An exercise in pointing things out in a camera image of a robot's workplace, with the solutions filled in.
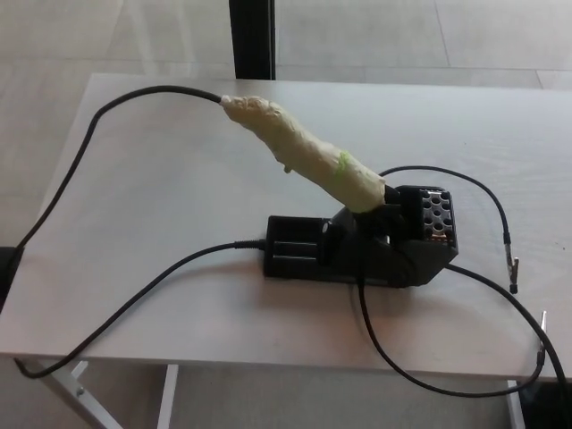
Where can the tape-wrapped soldering iron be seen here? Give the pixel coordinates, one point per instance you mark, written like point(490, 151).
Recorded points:
point(313, 152)

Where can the black soldering iron stand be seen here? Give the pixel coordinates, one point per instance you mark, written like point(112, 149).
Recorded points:
point(402, 263)

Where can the black vertical pillar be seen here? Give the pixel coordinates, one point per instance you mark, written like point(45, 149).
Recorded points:
point(252, 40)

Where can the white table leg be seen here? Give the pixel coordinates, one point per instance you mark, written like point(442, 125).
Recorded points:
point(167, 397)
point(516, 406)

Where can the white diagonal table brace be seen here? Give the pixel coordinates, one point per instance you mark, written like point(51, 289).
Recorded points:
point(67, 393)

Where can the black box under table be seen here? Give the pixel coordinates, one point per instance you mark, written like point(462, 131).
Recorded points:
point(549, 406)

